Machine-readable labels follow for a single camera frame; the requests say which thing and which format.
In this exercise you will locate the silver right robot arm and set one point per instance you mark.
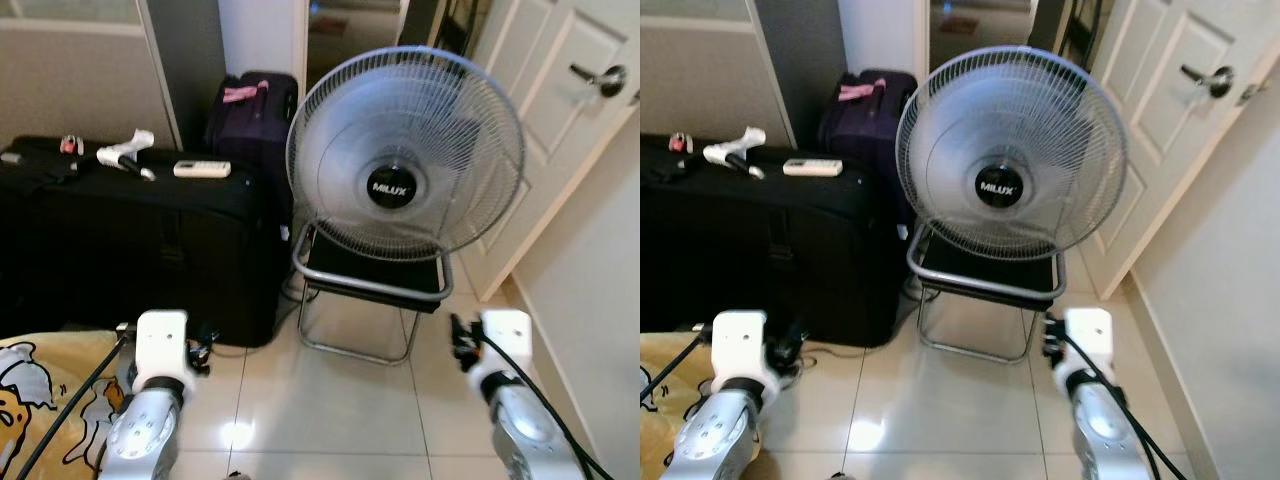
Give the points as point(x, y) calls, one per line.
point(525, 430)
point(1105, 435)

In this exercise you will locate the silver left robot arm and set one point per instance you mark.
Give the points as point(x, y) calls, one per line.
point(140, 435)
point(715, 440)

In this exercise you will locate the large black suitcase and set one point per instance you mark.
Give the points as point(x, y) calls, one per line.
point(770, 250)
point(130, 250)

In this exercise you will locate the yellow cartoon print blanket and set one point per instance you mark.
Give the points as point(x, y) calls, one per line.
point(40, 400)
point(665, 430)

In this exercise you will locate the white remote control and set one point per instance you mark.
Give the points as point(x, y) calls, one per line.
point(202, 169)
point(812, 167)

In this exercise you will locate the white panelled door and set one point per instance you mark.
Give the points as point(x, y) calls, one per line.
point(560, 150)
point(1160, 170)

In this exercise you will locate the white hair dryer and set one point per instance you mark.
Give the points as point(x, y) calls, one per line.
point(122, 152)
point(730, 150)

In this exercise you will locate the white Milux table fan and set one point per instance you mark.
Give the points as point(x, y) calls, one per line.
point(405, 130)
point(1010, 130)

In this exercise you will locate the purple upright suitcase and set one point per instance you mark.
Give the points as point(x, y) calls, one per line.
point(860, 130)
point(250, 130)

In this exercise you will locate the small red object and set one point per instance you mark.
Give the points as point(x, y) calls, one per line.
point(680, 142)
point(70, 144)

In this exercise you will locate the pink luggage ribbon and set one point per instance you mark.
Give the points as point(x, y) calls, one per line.
point(858, 92)
point(243, 94)

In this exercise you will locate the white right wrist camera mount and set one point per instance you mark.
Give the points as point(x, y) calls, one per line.
point(508, 340)
point(1090, 338)

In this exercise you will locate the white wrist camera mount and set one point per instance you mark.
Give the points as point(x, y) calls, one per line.
point(1090, 338)
point(160, 345)
point(738, 345)
point(508, 340)

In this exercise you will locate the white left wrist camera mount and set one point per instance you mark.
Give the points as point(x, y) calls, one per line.
point(738, 345)
point(160, 345)

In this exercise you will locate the black chrome-frame chair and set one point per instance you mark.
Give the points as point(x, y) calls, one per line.
point(375, 275)
point(985, 272)

